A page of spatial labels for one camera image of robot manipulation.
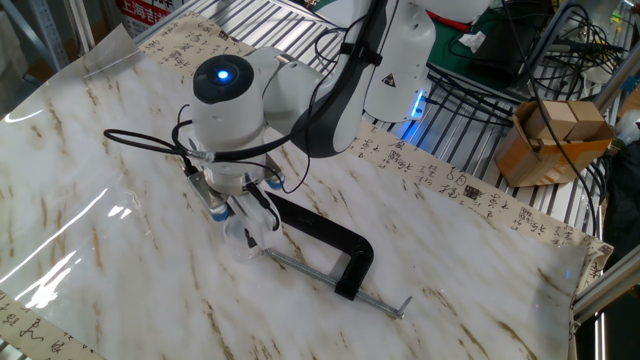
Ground glossy marble pattern sheet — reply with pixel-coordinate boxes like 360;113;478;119
0;23;589;360

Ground green mat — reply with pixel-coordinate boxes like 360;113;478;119
430;7;534;94

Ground beige calligraphy print cloth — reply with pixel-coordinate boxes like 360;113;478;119
0;10;615;360

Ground white round object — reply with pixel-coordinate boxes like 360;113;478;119
613;108;640;147

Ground brown cardboard box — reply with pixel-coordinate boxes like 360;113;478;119
493;99;616;189

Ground crumpled white paper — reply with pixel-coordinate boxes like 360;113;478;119
457;30;488;54

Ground small clear glass jar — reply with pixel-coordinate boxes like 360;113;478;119
222;217;266;264

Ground red tool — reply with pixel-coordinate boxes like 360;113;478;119
433;13;472;34

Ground aluminium profile post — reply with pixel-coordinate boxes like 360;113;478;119
64;0;97;56
592;52;640;115

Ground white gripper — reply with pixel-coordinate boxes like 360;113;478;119
227;192;282;251

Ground grey metal shelf frame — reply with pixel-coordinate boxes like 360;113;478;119
0;0;71;74

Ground aluminium frame rail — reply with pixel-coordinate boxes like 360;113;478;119
572;257;640;325

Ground tangled black cables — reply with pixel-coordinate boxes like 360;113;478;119
427;0;631;236

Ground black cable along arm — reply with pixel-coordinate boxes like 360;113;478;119
103;0;386;234

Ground black C-clamp with steel screw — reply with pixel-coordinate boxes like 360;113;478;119
259;191;414;321

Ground red and white printed box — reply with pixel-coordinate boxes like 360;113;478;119
115;0;175;39

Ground black bag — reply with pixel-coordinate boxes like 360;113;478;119
602;139;640;261

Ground silver bracket with blue tips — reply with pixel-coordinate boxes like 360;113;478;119
187;154;287;223

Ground black device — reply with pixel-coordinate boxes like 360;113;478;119
469;19;544;90

